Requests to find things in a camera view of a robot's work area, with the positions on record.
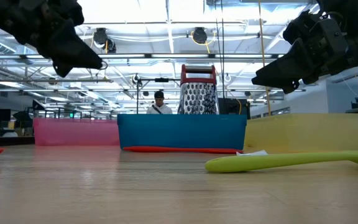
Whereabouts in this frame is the yellow translucent plastic bin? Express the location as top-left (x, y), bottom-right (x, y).
top-left (243, 113), bottom-right (358, 155)

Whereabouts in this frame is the black cabinet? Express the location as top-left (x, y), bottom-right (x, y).
top-left (218, 98), bottom-right (250, 116)

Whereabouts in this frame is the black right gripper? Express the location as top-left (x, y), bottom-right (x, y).
top-left (251, 9), bottom-right (351, 95)

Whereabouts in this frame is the ceiling cable reel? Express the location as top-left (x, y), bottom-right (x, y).
top-left (92, 27), bottom-right (117, 54)
top-left (193, 26), bottom-right (208, 45)

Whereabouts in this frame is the red-handled metal box grater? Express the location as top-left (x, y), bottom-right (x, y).
top-left (178, 64), bottom-right (220, 115)

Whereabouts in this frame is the pink translucent plastic bin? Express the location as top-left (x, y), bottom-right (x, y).
top-left (32, 117), bottom-right (120, 147)

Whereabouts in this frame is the yellow power cord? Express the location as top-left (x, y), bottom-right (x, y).
top-left (257, 0), bottom-right (272, 116)

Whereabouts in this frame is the person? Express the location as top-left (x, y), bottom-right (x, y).
top-left (146, 90), bottom-right (173, 115)

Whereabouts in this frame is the black metal stand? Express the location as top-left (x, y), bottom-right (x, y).
top-left (135, 74), bottom-right (180, 115)

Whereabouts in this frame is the blue plastic bin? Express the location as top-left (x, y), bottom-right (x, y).
top-left (117, 113), bottom-right (247, 151)

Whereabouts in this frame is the red silicone spatula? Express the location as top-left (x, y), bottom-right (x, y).
top-left (122, 146), bottom-right (244, 155)

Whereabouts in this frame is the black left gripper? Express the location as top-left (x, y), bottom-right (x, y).
top-left (14, 0), bottom-right (104, 79)

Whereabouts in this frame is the green silicone spoon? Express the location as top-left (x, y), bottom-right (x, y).
top-left (205, 150), bottom-right (358, 174)

